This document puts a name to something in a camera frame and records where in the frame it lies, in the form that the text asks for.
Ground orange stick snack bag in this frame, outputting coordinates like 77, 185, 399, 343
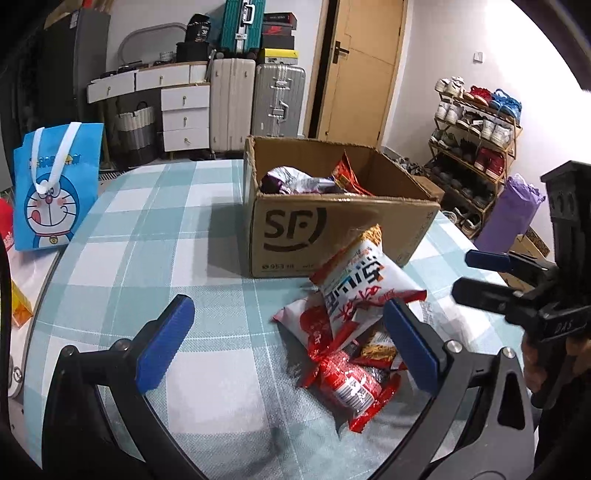
352, 328, 407, 371

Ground small red snack packet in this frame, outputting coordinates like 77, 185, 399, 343
303, 350, 402, 433

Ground white red noodle snack bag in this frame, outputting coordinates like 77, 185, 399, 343
310, 224, 427, 349

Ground white red balloon glue packet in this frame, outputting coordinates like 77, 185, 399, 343
271, 294, 371, 365

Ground purple silver snack bag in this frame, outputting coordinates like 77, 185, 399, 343
259, 166, 344, 195

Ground person right hand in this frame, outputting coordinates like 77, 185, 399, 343
521, 334, 591, 393

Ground purple plastic bag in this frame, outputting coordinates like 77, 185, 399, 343
475, 173, 546, 253

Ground small cardboard box on floor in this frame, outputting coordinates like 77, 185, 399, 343
414, 176, 445, 203

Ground shoe rack with shoes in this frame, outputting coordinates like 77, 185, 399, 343
425, 76, 522, 240

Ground yellow snack box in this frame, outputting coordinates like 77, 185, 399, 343
11, 281, 33, 328

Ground plaid table cloth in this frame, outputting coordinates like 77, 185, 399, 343
22, 158, 528, 480

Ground SF cardboard box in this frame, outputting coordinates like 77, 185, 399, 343
243, 137, 440, 278

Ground wooden door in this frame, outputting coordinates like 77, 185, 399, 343
315, 0, 408, 147

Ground blue Doraemon tote bag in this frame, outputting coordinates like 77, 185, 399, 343
13, 122, 103, 251

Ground silver suitcase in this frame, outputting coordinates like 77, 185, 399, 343
250, 64, 305, 138

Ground stacked shoe boxes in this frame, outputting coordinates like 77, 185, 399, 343
257, 12, 298, 65

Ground woven laundry basket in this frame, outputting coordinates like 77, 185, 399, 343
115, 101, 156, 169

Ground beige suitcase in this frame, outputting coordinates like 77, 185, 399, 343
209, 58, 256, 153

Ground teal suitcase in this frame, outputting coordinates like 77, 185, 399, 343
219, 0, 266, 54

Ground white drawer desk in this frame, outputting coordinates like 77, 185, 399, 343
87, 61, 211, 153

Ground black refrigerator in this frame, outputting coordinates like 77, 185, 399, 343
14, 8, 110, 135

